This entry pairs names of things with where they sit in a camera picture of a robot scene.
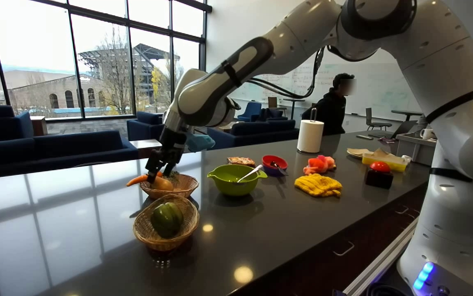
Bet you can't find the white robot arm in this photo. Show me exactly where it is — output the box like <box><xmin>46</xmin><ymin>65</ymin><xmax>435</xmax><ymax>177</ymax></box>
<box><xmin>146</xmin><ymin>0</ymin><xmax>473</xmax><ymax>296</ymax></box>

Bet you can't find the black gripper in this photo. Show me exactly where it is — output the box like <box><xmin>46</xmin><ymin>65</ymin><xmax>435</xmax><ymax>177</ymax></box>
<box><xmin>146</xmin><ymin>128</ymin><xmax>187</xmax><ymax>182</ymax></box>

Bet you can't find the pink orange plush toy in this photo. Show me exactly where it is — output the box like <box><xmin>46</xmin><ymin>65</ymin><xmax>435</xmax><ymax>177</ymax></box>
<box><xmin>302</xmin><ymin>154</ymin><xmax>337</xmax><ymax>174</ymax></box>

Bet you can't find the dark blue armchair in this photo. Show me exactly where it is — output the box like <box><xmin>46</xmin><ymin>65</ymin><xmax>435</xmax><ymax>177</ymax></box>
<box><xmin>127</xmin><ymin>112</ymin><xmax>163</xmax><ymax>139</ymax></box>

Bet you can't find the dark blue sofa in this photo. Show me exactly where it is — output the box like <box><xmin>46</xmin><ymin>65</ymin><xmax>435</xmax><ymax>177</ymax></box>
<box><xmin>0</xmin><ymin>105</ymin><xmax>138</xmax><ymax>176</ymax></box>

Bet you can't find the red tomato on black block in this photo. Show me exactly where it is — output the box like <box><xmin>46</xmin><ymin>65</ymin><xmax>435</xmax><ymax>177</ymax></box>
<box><xmin>365</xmin><ymin>161</ymin><xmax>393</xmax><ymax>189</ymax></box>

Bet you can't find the white paper towel roll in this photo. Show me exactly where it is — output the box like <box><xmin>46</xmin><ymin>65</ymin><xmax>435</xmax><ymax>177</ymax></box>
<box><xmin>297</xmin><ymin>107</ymin><xmax>324</xmax><ymax>153</ymax></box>

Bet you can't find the green plastic bowl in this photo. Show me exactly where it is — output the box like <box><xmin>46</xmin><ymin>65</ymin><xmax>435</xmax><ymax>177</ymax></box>
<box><xmin>209</xmin><ymin>164</ymin><xmax>268</xmax><ymax>197</ymax></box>

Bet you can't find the white spoon in bowl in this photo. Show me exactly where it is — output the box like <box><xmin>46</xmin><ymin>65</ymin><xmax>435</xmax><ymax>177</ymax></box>
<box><xmin>237</xmin><ymin>164</ymin><xmax>263</xmax><ymax>182</ymax></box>

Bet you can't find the near empty weaved basket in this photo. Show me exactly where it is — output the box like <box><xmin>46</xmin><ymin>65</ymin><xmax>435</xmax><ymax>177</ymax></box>
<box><xmin>133</xmin><ymin>195</ymin><xmax>199</xmax><ymax>251</ymax></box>

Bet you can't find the green bell pepper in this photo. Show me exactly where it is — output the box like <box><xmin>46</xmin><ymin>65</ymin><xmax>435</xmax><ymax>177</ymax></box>
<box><xmin>151</xmin><ymin>202</ymin><xmax>184</xmax><ymax>238</ymax></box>

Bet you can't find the small snack packet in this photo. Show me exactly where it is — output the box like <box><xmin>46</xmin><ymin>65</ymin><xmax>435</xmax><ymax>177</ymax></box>
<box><xmin>227</xmin><ymin>156</ymin><xmax>256</xmax><ymax>167</ymax></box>

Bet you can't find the potato in basket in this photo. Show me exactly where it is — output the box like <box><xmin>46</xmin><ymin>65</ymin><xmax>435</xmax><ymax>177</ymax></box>
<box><xmin>150</xmin><ymin>176</ymin><xmax>174</xmax><ymax>190</ymax></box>

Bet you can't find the orange carrot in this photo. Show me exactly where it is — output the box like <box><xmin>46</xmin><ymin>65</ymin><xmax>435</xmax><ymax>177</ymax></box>
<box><xmin>127</xmin><ymin>174</ymin><xmax>148</xmax><ymax>186</ymax></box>

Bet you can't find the yellow knitted cloth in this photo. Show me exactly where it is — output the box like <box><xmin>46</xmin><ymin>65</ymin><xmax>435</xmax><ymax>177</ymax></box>
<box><xmin>294</xmin><ymin>174</ymin><xmax>342</xmax><ymax>197</ymax></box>

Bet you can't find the man in black jacket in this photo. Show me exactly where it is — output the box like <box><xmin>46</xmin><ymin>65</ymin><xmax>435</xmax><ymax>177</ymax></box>
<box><xmin>302</xmin><ymin>72</ymin><xmax>355</xmax><ymax>135</ymax></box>

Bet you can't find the red small bowl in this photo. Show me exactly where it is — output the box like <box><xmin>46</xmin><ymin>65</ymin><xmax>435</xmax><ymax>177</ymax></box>
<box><xmin>263</xmin><ymin>154</ymin><xmax>288</xmax><ymax>176</ymax></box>

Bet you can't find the far weaved basket with vegetables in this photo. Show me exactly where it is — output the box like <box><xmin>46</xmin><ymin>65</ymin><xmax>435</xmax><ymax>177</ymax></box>
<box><xmin>140</xmin><ymin>174</ymin><xmax>199</xmax><ymax>199</ymax></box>

